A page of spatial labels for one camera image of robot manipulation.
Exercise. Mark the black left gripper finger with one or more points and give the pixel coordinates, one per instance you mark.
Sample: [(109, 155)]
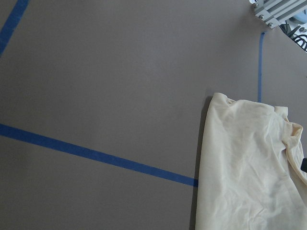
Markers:
[(304, 165)]

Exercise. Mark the yellow long sleeve shirt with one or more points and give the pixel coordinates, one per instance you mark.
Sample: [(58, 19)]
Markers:
[(250, 175)]

